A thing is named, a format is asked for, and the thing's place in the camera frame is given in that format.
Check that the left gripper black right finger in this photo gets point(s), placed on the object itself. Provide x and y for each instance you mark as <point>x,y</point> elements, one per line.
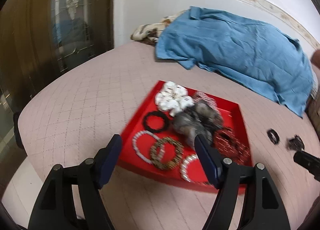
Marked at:
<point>262,208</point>

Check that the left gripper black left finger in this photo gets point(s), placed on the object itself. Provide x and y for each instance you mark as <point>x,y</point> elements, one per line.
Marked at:
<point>69,197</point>

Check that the black butterfly hair claw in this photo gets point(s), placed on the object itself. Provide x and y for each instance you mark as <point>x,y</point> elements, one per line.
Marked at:
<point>295,144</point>

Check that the red polka dot scrunchie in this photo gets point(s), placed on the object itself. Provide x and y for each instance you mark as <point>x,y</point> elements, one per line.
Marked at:
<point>228,146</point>

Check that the red jewelry tray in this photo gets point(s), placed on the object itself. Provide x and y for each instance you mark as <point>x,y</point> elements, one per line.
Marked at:
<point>153,149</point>

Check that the person's right hand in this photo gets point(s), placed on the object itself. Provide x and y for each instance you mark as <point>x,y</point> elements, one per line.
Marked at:
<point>315,59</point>

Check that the striped beige cushion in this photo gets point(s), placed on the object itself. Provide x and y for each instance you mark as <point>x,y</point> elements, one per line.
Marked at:
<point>312,111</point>

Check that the pink quilted mattress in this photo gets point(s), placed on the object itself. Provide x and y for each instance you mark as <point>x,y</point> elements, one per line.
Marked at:
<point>77,114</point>

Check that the blue cloth cover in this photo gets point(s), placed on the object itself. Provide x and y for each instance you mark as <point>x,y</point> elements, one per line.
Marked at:
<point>253,53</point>

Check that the grey sheer scrunchie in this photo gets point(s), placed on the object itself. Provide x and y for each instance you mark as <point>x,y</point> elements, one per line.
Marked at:
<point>198,119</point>

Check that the red white checked scrunchie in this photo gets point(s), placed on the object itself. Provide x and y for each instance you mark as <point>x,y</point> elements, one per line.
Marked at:
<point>198,95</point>

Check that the white floral scrunchie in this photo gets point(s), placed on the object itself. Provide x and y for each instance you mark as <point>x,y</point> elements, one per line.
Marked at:
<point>173,98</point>

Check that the brown glass panel door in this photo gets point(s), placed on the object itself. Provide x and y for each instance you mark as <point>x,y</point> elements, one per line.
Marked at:
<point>40,41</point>

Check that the floral patterned blanket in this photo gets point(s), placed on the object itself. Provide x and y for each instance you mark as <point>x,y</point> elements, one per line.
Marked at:
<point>150,33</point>

